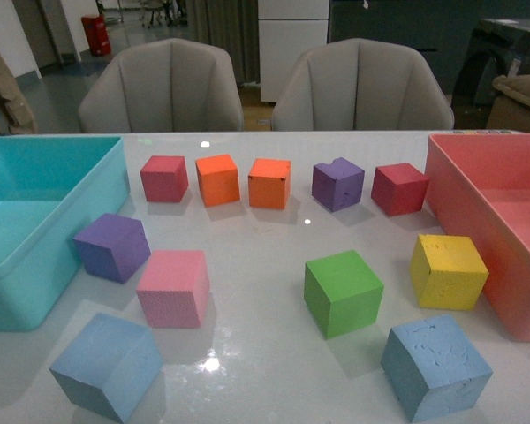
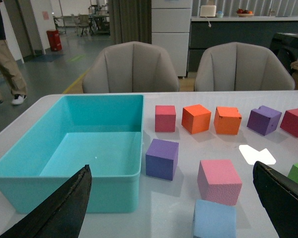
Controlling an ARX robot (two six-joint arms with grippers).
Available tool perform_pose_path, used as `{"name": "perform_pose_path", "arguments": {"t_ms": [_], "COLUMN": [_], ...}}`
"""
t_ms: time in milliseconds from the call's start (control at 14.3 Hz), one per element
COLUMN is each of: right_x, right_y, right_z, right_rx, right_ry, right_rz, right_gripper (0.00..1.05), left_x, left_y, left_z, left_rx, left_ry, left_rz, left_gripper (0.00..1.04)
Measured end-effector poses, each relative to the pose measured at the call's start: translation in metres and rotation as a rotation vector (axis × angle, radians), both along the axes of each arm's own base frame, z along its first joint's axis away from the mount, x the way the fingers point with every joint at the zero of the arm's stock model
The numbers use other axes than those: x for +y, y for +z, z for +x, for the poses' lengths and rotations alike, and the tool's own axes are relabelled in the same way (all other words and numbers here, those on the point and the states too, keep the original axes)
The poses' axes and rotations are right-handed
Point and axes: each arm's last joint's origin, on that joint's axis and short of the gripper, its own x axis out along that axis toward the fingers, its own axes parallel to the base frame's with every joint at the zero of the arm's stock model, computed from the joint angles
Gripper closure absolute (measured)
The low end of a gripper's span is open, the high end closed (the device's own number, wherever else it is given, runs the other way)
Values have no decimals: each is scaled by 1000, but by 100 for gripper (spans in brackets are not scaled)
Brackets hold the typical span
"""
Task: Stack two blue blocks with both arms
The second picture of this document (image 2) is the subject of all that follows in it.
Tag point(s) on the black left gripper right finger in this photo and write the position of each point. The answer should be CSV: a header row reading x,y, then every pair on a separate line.
x,y
278,194

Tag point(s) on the teal plastic bin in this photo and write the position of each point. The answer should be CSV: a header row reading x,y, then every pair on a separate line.
x,y
102,131

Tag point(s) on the left beige chair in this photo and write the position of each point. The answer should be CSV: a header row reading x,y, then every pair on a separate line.
x,y
131,67

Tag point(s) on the right beige chair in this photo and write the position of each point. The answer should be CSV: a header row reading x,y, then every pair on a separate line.
x,y
239,66

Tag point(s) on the orange notched foam cube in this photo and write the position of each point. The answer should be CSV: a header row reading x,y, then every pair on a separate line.
x,y
227,120

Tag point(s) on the white toaster appliance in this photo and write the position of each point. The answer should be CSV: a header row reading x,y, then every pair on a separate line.
x,y
208,10

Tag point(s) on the person in khaki trousers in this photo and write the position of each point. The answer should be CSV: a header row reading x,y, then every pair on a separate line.
x,y
10,70

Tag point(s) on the grey curtain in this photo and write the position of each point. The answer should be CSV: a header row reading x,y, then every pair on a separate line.
x,y
130,20

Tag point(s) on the small blue cup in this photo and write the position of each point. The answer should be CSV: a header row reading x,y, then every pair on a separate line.
x,y
219,14

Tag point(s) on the dark grey counter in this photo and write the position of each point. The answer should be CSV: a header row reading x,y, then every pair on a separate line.
x,y
259,31

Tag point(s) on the red-orange foam cube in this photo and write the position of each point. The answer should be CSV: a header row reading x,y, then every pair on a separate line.
x,y
196,118

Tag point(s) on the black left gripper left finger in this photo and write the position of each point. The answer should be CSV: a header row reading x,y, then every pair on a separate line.
x,y
60,215

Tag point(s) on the purple notched foam cube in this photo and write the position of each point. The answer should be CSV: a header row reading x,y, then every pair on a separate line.
x,y
263,120

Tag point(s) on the fruit bowl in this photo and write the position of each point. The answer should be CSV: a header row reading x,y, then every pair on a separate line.
x,y
244,13

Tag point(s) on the red bin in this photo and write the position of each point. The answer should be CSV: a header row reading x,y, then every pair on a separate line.
x,y
54,40

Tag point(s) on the beige chair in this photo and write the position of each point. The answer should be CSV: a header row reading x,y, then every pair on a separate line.
x,y
239,66
131,67

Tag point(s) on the distant office chair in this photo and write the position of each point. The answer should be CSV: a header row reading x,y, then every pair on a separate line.
x,y
82,24

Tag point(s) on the magenta foam cube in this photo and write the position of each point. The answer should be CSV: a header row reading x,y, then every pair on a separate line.
x,y
165,118

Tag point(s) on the light blue foam cube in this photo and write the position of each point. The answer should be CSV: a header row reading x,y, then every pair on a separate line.
x,y
213,220

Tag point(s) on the white drawer cabinet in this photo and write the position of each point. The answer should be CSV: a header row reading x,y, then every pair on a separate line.
x,y
170,29

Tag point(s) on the pink foam cube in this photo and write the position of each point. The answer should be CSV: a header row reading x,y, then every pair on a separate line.
x,y
219,182

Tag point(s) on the dark red foam cube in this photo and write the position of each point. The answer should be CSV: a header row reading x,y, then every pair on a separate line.
x,y
290,122

